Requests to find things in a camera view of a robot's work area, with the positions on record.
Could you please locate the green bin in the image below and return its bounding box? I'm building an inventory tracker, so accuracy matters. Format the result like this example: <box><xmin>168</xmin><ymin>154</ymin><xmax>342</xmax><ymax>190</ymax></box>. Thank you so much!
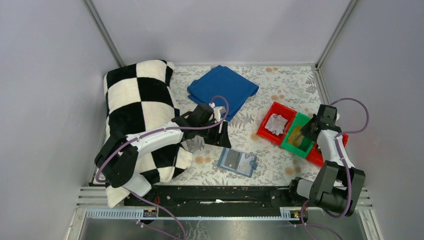
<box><xmin>280</xmin><ymin>112</ymin><xmax>315</xmax><ymax>159</ymax></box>

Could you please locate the floral table mat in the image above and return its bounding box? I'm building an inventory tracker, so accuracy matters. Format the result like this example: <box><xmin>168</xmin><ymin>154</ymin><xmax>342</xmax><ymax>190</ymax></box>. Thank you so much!
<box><xmin>170</xmin><ymin>65</ymin><xmax>321</xmax><ymax>186</ymax></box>

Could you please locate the white card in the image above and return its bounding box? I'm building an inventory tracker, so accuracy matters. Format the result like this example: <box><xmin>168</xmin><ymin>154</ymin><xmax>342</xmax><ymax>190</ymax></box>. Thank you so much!
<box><xmin>237</xmin><ymin>154</ymin><xmax>254</xmax><ymax>175</ymax></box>

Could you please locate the folded blue cloth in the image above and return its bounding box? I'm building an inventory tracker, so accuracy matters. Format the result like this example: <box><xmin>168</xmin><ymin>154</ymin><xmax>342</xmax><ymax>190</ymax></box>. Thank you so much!
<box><xmin>187</xmin><ymin>65</ymin><xmax>259</xmax><ymax>122</ymax></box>

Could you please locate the black white checkered pillow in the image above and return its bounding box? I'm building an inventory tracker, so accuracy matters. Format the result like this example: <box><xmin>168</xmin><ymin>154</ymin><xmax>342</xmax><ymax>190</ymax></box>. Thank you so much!
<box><xmin>103</xmin><ymin>59</ymin><xmax>195</xmax><ymax>209</ymax></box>

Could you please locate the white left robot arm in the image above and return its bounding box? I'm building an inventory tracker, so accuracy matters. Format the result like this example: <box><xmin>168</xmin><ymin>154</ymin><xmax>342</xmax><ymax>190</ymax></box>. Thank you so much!
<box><xmin>94</xmin><ymin>102</ymin><xmax>231</xmax><ymax>197</ymax></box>

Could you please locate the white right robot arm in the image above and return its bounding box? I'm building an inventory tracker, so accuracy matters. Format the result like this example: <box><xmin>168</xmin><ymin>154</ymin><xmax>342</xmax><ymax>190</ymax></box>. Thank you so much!
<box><xmin>293</xmin><ymin>104</ymin><xmax>366</xmax><ymax>218</ymax></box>

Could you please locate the white slotted cable duct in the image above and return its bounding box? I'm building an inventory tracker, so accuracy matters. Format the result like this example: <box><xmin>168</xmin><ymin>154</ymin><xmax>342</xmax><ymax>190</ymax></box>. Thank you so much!
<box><xmin>86</xmin><ymin>207</ymin><xmax>301</xmax><ymax>221</ymax></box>

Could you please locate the red bin right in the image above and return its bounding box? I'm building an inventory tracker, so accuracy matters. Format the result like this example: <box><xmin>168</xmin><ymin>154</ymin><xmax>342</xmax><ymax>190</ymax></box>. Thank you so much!
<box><xmin>306</xmin><ymin>130</ymin><xmax>354</xmax><ymax>168</ymax></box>

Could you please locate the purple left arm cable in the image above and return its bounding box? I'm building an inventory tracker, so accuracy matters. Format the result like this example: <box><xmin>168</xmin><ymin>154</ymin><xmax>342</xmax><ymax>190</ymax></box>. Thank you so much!
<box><xmin>95</xmin><ymin>95</ymin><xmax>230</xmax><ymax>240</ymax></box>

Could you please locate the blue leather card holder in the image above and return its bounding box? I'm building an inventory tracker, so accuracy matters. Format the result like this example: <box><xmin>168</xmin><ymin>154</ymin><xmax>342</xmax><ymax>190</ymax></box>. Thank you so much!
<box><xmin>217</xmin><ymin>148</ymin><xmax>258</xmax><ymax>178</ymax></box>

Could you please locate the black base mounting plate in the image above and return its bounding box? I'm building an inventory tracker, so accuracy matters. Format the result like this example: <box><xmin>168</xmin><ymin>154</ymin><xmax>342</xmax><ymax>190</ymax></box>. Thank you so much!
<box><xmin>144</xmin><ymin>185</ymin><xmax>306</xmax><ymax>218</ymax></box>

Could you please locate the orange credit card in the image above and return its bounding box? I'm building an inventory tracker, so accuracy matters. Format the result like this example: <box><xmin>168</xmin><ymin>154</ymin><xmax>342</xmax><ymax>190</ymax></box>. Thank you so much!
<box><xmin>287</xmin><ymin>125</ymin><xmax>304</xmax><ymax>148</ymax></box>

